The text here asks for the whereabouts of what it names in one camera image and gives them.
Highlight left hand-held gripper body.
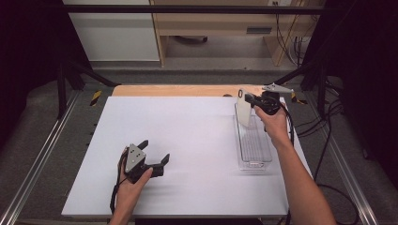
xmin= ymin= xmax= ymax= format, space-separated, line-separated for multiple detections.
xmin=125 ymin=142 xmax=165 ymax=185

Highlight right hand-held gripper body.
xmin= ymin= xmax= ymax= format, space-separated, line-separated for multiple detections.
xmin=253 ymin=82 xmax=296 ymax=115

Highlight clear plastic packaging tray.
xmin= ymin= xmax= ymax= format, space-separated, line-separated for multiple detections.
xmin=233 ymin=102 xmax=273 ymax=172

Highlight person's right hand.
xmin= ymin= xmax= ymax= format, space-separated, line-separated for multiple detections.
xmin=253 ymin=105 xmax=292 ymax=150

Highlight person's left hand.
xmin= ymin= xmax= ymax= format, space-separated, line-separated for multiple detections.
xmin=115 ymin=152 xmax=154 ymax=214

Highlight yellow black tape marker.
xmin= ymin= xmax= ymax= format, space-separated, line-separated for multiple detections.
xmin=290 ymin=92 xmax=308 ymax=106
xmin=89 ymin=90 xmax=103 ymax=107

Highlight white table board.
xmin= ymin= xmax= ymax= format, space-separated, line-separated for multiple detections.
xmin=61 ymin=96 xmax=314 ymax=218

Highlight wooden desk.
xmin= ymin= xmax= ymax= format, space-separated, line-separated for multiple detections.
xmin=149 ymin=0 xmax=324 ymax=68

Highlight black curtain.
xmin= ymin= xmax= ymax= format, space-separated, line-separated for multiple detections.
xmin=308 ymin=0 xmax=398 ymax=181
xmin=0 ymin=0 xmax=92 ymax=151

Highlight white cabinet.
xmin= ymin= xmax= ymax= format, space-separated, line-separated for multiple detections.
xmin=62 ymin=0 xmax=161 ymax=62

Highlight right hand-held gripper cable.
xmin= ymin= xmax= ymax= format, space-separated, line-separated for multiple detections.
xmin=280 ymin=101 xmax=360 ymax=225

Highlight hand-held gripper cable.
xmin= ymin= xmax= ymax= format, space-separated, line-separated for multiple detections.
xmin=280 ymin=101 xmax=360 ymax=225
xmin=109 ymin=151 xmax=130 ymax=215

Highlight left hand-held gripper cable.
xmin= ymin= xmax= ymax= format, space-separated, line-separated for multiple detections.
xmin=109 ymin=151 xmax=130 ymax=215

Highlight black frame strut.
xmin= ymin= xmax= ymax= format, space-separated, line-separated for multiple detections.
xmin=56 ymin=59 xmax=121 ymax=120
xmin=271 ymin=60 xmax=328 ymax=118

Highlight black floor cables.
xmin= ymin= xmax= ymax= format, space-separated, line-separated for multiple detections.
xmin=295 ymin=79 xmax=345 ymax=182

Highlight black hanging cable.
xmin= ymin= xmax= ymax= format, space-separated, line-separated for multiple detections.
xmin=275 ymin=12 xmax=299 ymax=65

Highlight yellow hanging cable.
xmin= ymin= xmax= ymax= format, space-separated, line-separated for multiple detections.
xmin=276 ymin=0 xmax=306 ymax=67

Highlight aluminium rail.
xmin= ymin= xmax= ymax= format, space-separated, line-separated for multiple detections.
xmin=0 ymin=91 xmax=81 ymax=225
xmin=303 ymin=93 xmax=380 ymax=225

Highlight black horizontal frame bar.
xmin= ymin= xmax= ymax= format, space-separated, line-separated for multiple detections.
xmin=62 ymin=4 xmax=328 ymax=15

